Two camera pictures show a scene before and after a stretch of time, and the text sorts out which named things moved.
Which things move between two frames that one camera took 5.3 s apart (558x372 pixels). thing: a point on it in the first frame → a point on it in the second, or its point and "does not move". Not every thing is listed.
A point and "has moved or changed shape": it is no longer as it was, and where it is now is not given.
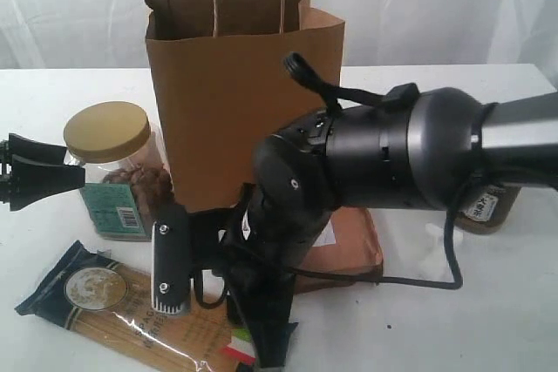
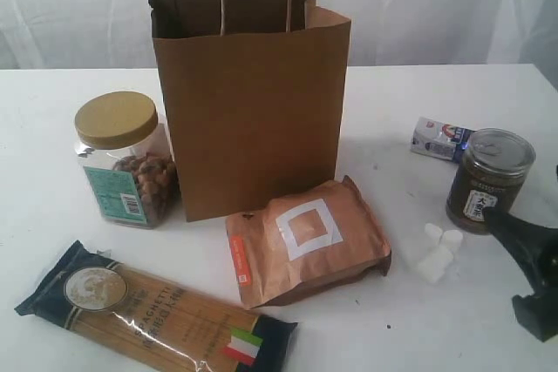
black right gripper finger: x=171 y=260 → x=536 y=246
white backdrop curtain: x=87 y=11 does not move
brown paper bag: x=217 y=59 does not move
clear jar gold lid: x=115 y=144 has moved or changed shape
